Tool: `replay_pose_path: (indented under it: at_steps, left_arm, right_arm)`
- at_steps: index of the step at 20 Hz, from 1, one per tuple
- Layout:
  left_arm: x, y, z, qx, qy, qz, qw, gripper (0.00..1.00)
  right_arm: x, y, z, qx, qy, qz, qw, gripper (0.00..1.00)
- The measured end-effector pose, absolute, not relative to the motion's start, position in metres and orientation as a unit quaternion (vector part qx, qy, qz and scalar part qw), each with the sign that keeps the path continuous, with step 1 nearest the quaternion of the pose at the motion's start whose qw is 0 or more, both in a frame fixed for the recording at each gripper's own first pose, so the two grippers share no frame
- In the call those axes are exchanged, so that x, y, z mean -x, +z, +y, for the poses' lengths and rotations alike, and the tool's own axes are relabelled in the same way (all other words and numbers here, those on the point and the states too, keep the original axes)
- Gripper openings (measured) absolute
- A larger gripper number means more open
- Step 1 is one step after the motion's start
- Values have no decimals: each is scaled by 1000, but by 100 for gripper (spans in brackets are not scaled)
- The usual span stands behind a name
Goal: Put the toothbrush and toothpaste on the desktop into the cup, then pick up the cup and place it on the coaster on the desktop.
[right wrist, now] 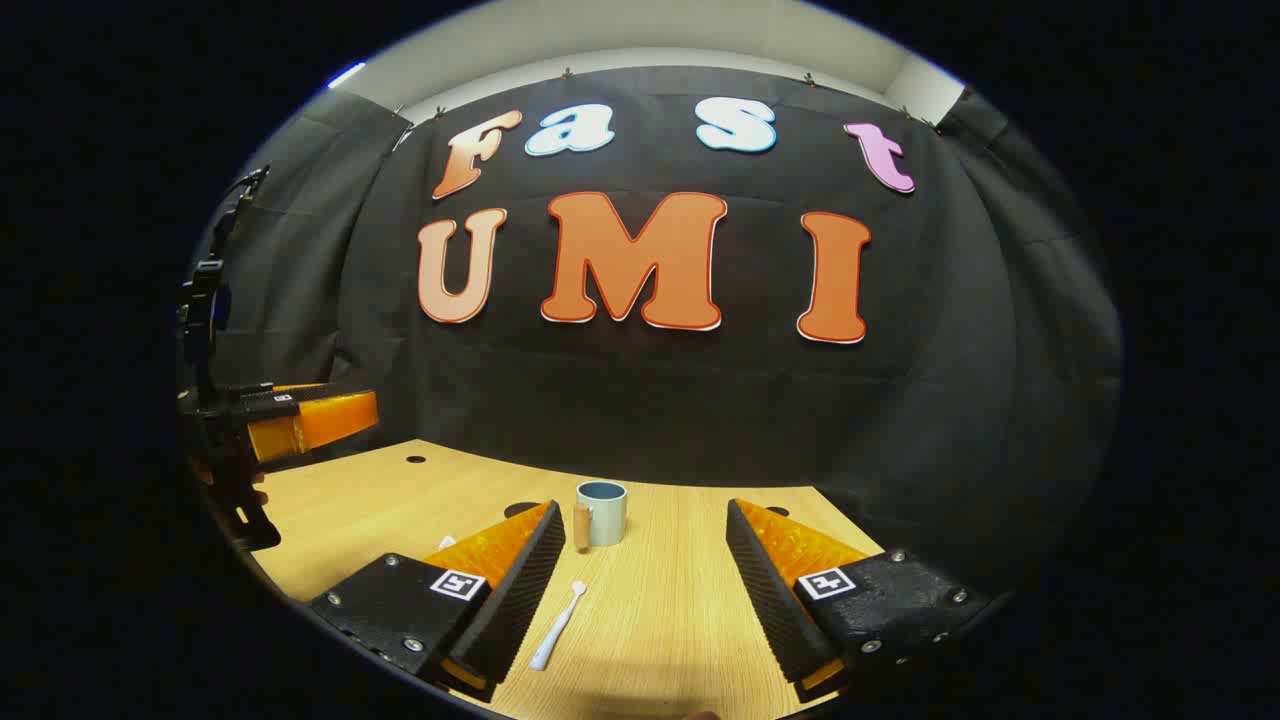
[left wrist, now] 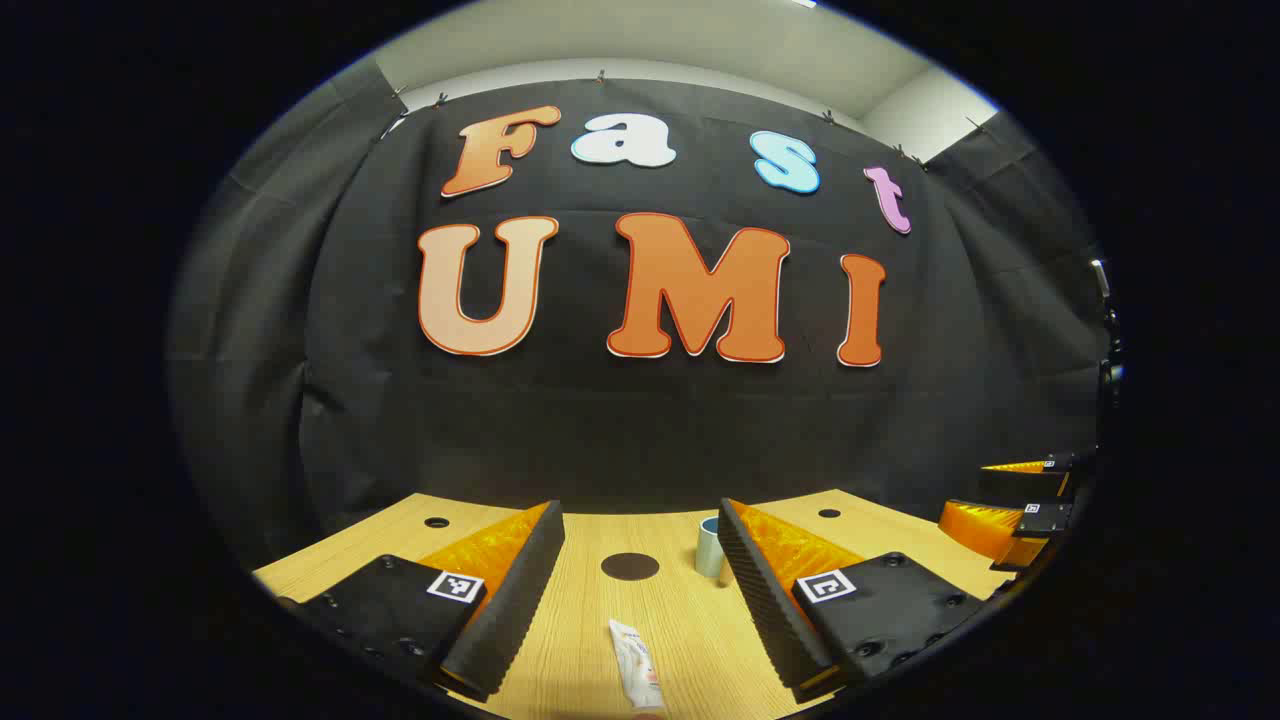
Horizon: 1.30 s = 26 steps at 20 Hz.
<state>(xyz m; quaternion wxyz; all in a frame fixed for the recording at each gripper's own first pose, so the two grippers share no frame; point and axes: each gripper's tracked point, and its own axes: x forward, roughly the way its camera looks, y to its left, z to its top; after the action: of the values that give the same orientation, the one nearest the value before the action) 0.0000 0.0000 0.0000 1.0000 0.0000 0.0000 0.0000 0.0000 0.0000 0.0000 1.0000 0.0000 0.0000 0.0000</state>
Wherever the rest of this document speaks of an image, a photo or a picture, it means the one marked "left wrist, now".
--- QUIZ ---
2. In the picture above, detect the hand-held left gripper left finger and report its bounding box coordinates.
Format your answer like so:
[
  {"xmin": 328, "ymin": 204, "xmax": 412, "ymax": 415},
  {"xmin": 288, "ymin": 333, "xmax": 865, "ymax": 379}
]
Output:
[{"xmin": 275, "ymin": 500, "xmax": 567, "ymax": 700}]

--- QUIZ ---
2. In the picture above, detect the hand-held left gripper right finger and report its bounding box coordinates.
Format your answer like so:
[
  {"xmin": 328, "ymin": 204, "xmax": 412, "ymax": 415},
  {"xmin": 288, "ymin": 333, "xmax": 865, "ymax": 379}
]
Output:
[{"xmin": 716, "ymin": 496, "xmax": 987, "ymax": 694}]

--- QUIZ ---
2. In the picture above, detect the light blue cup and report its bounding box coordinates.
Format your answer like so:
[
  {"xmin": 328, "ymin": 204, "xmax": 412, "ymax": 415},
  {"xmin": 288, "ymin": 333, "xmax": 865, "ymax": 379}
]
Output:
[{"xmin": 696, "ymin": 516, "xmax": 726, "ymax": 579}]

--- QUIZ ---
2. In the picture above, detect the white toothpaste tube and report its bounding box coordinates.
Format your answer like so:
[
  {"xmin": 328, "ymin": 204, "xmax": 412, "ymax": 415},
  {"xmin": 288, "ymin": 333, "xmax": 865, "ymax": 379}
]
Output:
[{"xmin": 608, "ymin": 619, "xmax": 667, "ymax": 714}]

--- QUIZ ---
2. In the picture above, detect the wooden desktop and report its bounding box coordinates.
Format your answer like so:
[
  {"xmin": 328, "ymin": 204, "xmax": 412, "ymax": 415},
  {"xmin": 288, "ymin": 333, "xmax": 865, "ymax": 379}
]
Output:
[{"xmin": 252, "ymin": 488, "xmax": 1013, "ymax": 720}]

